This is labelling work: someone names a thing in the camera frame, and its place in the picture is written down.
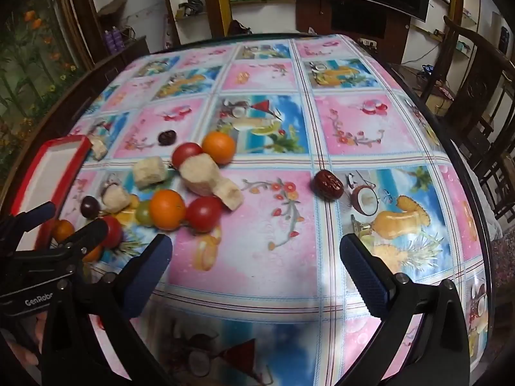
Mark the printed plastic tablecloth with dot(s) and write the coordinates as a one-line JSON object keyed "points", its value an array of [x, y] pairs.
{"points": [[273, 217]]}

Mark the dark purple plum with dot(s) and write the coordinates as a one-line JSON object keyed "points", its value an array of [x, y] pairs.
{"points": [[166, 137], [89, 206]]}

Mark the red jujube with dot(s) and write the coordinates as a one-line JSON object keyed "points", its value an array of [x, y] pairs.
{"points": [[329, 184]]}

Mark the dark wooden television cabinet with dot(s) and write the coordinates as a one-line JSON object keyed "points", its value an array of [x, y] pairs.
{"points": [[354, 20]]}

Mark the green grape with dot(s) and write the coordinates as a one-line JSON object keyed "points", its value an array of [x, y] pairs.
{"points": [[143, 214]]}

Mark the red tomato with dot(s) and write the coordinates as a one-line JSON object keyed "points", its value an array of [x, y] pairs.
{"points": [[204, 214], [185, 154], [114, 233]]}

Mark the dark wooden chair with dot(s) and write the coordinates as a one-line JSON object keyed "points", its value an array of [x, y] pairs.
{"points": [[474, 88]]}

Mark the large peeled sugarcane piece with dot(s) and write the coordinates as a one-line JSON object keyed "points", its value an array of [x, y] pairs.
{"points": [[200, 175]]}

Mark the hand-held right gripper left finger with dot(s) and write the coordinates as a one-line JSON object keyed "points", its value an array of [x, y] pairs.
{"points": [[149, 267]]}

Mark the white tray with red rim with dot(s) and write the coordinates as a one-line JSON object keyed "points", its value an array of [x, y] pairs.
{"points": [[56, 177]]}

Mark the dark grey bundle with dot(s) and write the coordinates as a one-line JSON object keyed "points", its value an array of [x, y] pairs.
{"points": [[190, 6]]}

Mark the purple bottle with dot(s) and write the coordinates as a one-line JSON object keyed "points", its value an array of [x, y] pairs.
{"points": [[108, 41], [118, 39]]}

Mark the dark brown bag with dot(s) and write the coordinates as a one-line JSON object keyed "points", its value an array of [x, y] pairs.
{"points": [[238, 28]]}

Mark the white power strip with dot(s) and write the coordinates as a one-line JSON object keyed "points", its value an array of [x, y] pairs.
{"points": [[368, 42]]}

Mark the yellow post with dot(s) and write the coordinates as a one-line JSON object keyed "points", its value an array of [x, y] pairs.
{"points": [[220, 0]]}

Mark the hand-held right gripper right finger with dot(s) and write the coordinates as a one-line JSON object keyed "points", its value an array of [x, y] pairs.
{"points": [[364, 274]]}

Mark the person's left hand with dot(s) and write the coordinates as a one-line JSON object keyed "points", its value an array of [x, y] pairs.
{"points": [[24, 350]]}

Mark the orange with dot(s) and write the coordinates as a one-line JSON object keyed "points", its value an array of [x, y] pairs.
{"points": [[218, 147], [168, 209], [62, 230], [93, 253]]}

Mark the brown cardboard box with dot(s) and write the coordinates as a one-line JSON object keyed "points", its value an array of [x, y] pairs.
{"points": [[114, 8]]}

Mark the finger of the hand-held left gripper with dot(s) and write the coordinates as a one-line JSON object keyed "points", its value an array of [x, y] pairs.
{"points": [[90, 234], [38, 212]]}

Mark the flower wall picture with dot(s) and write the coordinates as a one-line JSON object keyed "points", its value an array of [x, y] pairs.
{"points": [[28, 56]]}

